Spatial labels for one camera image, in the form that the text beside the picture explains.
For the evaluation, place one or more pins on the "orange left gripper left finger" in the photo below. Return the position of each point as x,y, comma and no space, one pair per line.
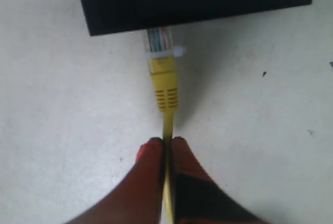
138,197

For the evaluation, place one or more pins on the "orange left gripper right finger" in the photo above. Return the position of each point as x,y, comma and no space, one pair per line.
198,199

